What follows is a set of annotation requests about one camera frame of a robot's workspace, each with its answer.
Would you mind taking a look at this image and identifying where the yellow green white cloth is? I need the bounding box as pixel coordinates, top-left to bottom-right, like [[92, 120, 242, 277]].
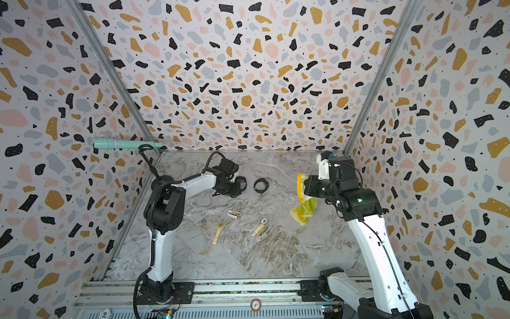
[[290, 173, 317, 226]]

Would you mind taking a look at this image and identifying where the black digital watch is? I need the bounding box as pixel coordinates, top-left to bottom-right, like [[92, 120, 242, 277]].
[[253, 178, 269, 194]]

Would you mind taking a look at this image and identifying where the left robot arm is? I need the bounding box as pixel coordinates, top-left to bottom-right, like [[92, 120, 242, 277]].
[[134, 151, 246, 304]]

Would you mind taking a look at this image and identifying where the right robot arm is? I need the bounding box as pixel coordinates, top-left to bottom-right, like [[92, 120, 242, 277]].
[[297, 151, 433, 318]]

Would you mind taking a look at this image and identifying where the black microphone stand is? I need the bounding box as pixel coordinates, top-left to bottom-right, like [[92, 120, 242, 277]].
[[138, 144, 174, 190]]

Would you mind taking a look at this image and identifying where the red white round sticker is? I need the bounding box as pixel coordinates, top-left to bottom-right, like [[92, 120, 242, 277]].
[[250, 299, 262, 312]]

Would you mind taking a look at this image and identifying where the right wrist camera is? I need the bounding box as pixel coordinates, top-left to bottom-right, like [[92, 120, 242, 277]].
[[316, 151, 335, 180]]

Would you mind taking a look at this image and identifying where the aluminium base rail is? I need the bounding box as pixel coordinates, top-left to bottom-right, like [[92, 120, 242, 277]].
[[70, 276, 372, 318]]

